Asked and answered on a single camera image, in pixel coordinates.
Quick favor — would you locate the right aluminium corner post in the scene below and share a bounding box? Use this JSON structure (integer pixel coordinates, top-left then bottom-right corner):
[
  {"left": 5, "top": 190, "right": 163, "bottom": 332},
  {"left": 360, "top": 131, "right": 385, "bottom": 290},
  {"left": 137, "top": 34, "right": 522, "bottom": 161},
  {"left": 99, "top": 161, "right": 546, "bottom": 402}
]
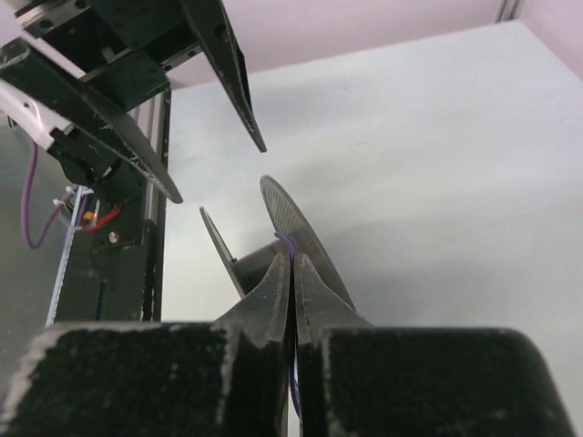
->
[{"left": 494, "top": 0, "right": 524, "bottom": 24}]

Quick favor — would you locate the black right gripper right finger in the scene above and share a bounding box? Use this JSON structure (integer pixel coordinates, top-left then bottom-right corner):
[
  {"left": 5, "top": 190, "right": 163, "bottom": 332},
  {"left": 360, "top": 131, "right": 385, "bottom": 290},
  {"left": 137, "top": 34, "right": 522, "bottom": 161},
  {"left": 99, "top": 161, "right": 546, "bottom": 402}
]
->
[{"left": 294, "top": 254, "right": 575, "bottom": 436}]

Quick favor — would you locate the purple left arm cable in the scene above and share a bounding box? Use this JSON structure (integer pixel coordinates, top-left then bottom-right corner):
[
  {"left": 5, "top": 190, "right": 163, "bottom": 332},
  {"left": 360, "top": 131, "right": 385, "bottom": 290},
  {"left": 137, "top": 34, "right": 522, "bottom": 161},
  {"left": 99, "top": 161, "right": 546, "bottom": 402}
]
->
[{"left": 21, "top": 140, "right": 77, "bottom": 250}]

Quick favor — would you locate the dark perforated cable spool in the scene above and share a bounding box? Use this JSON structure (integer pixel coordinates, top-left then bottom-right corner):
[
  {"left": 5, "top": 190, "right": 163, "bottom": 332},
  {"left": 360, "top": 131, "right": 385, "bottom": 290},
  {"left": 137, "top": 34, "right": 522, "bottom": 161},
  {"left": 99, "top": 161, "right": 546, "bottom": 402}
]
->
[{"left": 199, "top": 175, "right": 354, "bottom": 307}]

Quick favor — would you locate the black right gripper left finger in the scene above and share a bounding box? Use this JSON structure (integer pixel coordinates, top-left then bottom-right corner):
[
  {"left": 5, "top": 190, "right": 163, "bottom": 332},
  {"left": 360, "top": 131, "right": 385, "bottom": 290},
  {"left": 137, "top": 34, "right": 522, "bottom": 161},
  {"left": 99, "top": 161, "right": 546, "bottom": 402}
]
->
[{"left": 1, "top": 254, "right": 291, "bottom": 436}]

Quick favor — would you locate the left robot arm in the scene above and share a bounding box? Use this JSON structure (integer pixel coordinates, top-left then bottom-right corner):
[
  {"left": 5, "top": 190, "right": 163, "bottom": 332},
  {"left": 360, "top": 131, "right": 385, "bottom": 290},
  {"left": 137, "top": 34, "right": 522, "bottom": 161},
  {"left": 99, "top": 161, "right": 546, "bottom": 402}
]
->
[{"left": 1, "top": 1, "right": 265, "bottom": 204}]

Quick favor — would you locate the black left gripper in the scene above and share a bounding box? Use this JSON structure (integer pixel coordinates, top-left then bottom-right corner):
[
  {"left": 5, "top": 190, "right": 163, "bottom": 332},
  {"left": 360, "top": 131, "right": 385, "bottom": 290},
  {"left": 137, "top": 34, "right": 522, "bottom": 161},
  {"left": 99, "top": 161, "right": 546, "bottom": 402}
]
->
[{"left": 1, "top": 0, "right": 267, "bottom": 204}]

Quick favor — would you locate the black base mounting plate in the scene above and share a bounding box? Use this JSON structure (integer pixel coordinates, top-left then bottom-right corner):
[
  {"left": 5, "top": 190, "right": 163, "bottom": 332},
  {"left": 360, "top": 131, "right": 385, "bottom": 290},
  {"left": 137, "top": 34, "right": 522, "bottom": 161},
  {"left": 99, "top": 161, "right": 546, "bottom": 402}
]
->
[{"left": 54, "top": 161, "right": 167, "bottom": 323}]

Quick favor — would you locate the grey slotted cable duct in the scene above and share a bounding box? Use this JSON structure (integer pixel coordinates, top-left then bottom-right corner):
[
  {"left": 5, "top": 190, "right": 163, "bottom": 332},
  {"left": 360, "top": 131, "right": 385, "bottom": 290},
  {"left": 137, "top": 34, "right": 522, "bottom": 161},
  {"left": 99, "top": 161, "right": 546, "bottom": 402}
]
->
[{"left": 45, "top": 186, "right": 92, "bottom": 327}]

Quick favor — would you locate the thin purple wire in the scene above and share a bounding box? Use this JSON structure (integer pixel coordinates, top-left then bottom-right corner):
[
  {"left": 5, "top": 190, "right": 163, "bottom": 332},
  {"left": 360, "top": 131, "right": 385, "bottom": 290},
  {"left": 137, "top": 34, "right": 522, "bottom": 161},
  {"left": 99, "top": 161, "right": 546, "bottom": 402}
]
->
[{"left": 274, "top": 231, "right": 302, "bottom": 418}]

